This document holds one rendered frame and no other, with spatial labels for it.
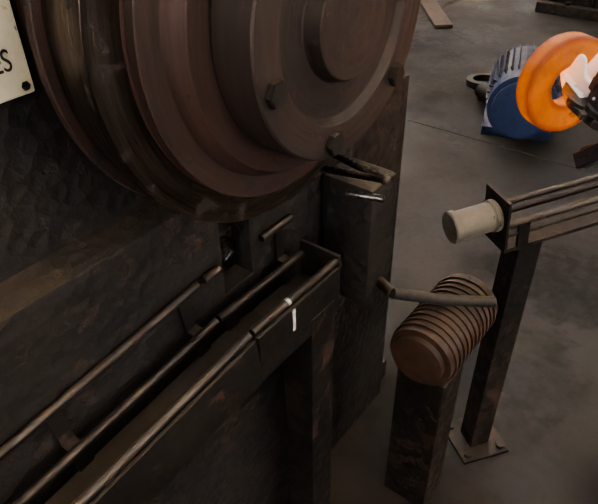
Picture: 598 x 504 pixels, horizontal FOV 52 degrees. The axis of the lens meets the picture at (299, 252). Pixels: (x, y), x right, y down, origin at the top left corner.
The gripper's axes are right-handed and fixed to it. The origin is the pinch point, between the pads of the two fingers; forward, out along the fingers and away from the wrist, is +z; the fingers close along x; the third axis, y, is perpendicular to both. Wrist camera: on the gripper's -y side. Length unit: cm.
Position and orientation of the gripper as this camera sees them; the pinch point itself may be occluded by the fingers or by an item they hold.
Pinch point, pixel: (567, 71)
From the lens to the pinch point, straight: 110.1
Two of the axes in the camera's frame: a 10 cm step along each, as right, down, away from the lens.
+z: -2.9, -7.5, 5.9
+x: -9.6, 1.8, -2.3
